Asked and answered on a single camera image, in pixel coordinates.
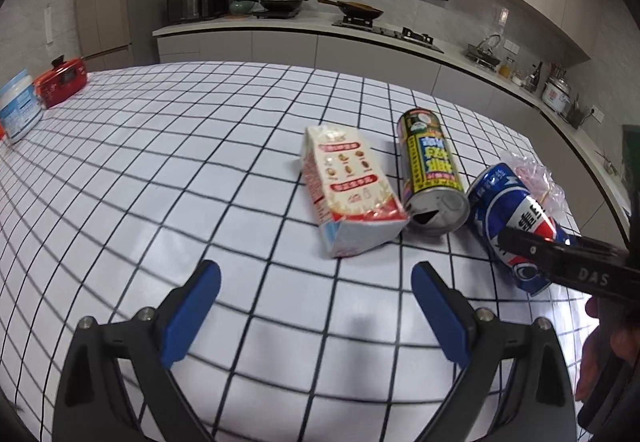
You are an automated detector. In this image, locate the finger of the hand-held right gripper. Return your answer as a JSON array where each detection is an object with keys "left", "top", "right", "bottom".
[{"left": 497, "top": 226, "right": 629, "bottom": 296}]

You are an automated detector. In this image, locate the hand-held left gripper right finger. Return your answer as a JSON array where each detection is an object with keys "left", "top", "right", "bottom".
[{"left": 411, "top": 261, "right": 580, "bottom": 442}]

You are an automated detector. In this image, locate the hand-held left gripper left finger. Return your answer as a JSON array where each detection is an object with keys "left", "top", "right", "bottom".
[{"left": 52, "top": 259, "right": 222, "bottom": 442}]

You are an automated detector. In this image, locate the blue soda can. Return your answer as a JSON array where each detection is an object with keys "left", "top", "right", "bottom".
[{"left": 466, "top": 163, "right": 576, "bottom": 297}]

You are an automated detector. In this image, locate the person's right hand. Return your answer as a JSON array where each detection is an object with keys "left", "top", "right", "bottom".
[{"left": 575, "top": 297, "right": 640, "bottom": 404}]

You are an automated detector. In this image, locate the crumpled clear plastic bag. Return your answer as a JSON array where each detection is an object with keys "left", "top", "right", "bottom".
[{"left": 500, "top": 149, "right": 568, "bottom": 218}]

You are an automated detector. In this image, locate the white checkered tablecloth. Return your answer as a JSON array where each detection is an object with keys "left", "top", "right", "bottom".
[{"left": 0, "top": 61, "right": 601, "bottom": 442}]

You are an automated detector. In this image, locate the dark utensil holder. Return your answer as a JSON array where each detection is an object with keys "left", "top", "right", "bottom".
[{"left": 567, "top": 95, "right": 593, "bottom": 129}]

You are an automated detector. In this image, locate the yellow black drink can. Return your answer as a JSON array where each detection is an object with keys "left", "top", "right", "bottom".
[{"left": 396, "top": 108, "right": 471, "bottom": 237}]

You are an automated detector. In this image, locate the white red milk carton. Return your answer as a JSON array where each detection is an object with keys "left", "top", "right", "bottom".
[{"left": 300, "top": 123, "right": 411, "bottom": 259}]

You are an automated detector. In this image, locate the white rice cooker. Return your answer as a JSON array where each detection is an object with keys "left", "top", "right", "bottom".
[{"left": 542, "top": 67, "right": 576, "bottom": 115}]

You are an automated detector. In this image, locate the chrome sink faucet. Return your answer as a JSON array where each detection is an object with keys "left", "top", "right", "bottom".
[{"left": 467, "top": 35, "right": 502, "bottom": 69}]

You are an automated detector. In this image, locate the white plastic tub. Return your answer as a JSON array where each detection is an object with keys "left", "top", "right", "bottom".
[{"left": 0, "top": 70, "right": 43, "bottom": 144}]

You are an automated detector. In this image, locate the grey kitchen counter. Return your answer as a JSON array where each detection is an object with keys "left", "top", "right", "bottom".
[{"left": 152, "top": 12, "right": 633, "bottom": 243}]

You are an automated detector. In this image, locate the black gas stove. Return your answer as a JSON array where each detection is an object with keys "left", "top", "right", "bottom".
[{"left": 332, "top": 17, "right": 445, "bottom": 54}]

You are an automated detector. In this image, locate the black toaster oven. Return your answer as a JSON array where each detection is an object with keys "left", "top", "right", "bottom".
[{"left": 166, "top": 0, "right": 231, "bottom": 23}]

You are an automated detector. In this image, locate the black induction cooker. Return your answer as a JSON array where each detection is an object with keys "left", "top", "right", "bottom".
[{"left": 251, "top": 8, "right": 303, "bottom": 20}]

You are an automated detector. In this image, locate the red container with black handle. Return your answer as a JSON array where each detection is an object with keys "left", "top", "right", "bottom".
[{"left": 34, "top": 55, "right": 88, "bottom": 109}]

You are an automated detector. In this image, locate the wok with wooden handle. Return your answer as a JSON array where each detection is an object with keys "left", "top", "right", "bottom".
[{"left": 316, "top": 0, "right": 385, "bottom": 21}]

